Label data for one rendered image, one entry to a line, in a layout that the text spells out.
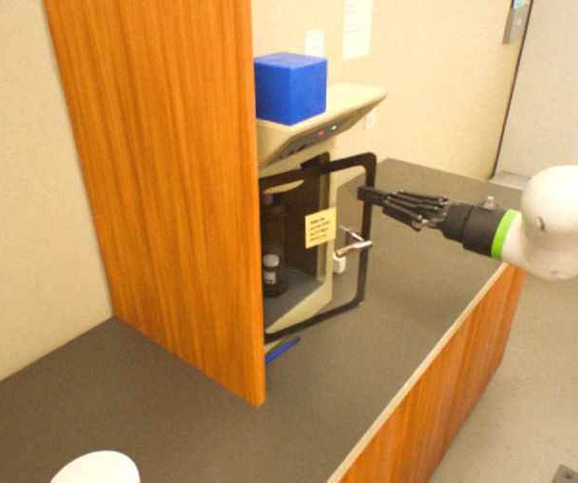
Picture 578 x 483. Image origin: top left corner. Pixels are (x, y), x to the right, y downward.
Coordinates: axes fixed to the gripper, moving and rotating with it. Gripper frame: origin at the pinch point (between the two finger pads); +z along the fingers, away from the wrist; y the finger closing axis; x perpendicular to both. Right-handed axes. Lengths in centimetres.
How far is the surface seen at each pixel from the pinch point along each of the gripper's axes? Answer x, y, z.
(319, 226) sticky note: 5.6, 9.1, 7.0
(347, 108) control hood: -19.7, 8.5, 2.2
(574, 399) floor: 131, -120, -44
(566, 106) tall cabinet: 48, -286, 20
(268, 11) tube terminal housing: -35.3, 16.1, 13.7
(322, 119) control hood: -19.6, 16.2, 2.2
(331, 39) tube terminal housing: -28.8, -2.4, 13.7
